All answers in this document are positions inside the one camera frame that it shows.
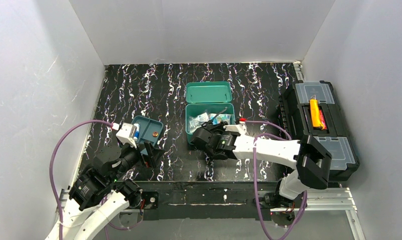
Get teal insert tray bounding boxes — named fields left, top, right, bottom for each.
left=131, top=115, right=164, bottom=148

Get blue white pouch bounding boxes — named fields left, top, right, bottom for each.
left=209, top=113, right=232, bottom=125

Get white ointment tube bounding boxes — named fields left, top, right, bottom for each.
left=133, top=123, right=140, bottom=141

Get clear bag of packets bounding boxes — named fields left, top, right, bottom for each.
left=188, top=112, right=209, bottom=134

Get teal medicine box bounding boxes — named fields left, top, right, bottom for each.
left=185, top=81, right=235, bottom=143

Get small scissors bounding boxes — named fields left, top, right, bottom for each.
left=201, top=107, right=228, bottom=127

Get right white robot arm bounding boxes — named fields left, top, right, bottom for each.
left=189, top=124, right=332, bottom=200

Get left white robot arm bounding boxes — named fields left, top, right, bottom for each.
left=46, top=142, right=165, bottom=240

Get black tool box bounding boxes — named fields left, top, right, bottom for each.
left=279, top=81, right=360, bottom=182

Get orange tool in toolbox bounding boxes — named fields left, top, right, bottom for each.
left=309, top=98, right=324, bottom=130

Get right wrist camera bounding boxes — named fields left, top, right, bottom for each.
left=223, top=122, right=247, bottom=135

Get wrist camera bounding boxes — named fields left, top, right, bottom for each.
left=116, top=123, right=137, bottom=148
left=223, top=122, right=247, bottom=135

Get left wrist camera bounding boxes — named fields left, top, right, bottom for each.
left=116, top=123, right=137, bottom=148

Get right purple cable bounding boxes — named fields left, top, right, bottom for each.
left=242, top=119, right=308, bottom=240

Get purple cable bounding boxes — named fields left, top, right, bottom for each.
left=242, top=119, right=308, bottom=240
left=49, top=119, right=135, bottom=240

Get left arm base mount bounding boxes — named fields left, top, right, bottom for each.
left=109, top=190, right=159, bottom=210

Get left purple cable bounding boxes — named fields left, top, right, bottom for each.
left=49, top=119, right=135, bottom=240

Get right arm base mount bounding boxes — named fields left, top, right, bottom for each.
left=257, top=191, right=303, bottom=212

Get aluminium frame rail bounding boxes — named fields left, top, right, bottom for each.
left=59, top=187, right=365, bottom=240

